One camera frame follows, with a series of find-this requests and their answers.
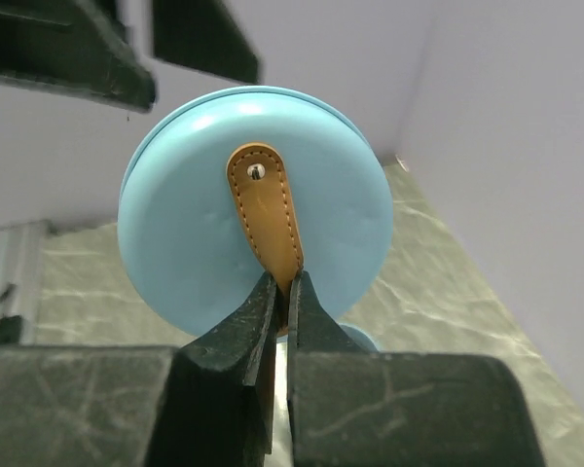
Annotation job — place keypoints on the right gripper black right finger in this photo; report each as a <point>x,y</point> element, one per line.
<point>350,406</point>

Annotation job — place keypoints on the light blue round lid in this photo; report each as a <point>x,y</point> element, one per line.
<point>240,168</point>

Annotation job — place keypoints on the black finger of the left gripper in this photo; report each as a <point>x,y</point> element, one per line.
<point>76,48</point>
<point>202,35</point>

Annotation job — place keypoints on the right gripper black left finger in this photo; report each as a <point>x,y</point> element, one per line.
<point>208,403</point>

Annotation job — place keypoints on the light blue cylindrical container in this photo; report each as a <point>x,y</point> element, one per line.
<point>362,338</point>

